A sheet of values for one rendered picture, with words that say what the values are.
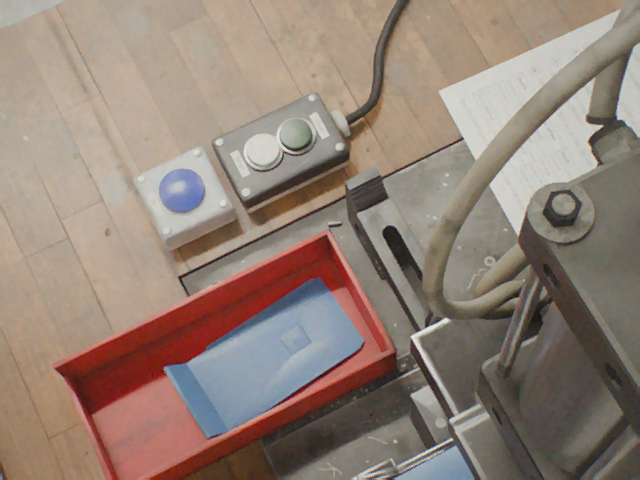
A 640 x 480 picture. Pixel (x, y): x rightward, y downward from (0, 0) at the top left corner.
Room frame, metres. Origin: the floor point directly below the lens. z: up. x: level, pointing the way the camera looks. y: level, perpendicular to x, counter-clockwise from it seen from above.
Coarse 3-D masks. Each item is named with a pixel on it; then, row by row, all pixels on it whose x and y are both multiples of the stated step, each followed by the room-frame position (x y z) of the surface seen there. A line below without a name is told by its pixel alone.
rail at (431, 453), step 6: (450, 438) 0.16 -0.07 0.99; (444, 444) 0.15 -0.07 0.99; (450, 444) 0.15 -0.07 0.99; (432, 450) 0.15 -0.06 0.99; (438, 450) 0.15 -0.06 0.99; (444, 450) 0.15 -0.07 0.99; (420, 456) 0.15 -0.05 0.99; (426, 456) 0.15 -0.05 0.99; (432, 456) 0.15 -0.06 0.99; (408, 462) 0.15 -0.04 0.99; (414, 462) 0.15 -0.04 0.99; (420, 462) 0.14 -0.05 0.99; (402, 468) 0.14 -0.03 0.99; (408, 468) 0.14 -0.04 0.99
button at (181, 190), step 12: (168, 180) 0.43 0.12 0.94; (180, 180) 0.43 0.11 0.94; (192, 180) 0.42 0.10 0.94; (168, 192) 0.42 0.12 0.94; (180, 192) 0.41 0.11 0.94; (192, 192) 0.41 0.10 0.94; (204, 192) 0.41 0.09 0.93; (168, 204) 0.41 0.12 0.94; (180, 204) 0.40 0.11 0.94; (192, 204) 0.40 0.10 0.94
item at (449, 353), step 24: (432, 336) 0.20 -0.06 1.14; (456, 336) 0.20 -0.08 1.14; (480, 336) 0.19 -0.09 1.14; (504, 336) 0.19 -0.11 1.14; (528, 336) 0.19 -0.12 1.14; (432, 360) 0.18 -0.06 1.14; (456, 360) 0.18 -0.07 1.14; (480, 360) 0.18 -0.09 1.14; (432, 384) 0.17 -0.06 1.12; (456, 384) 0.17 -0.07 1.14; (456, 408) 0.15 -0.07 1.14; (480, 408) 0.14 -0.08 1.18; (456, 432) 0.13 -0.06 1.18; (480, 432) 0.13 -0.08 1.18; (480, 456) 0.11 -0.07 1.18; (504, 456) 0.11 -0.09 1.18
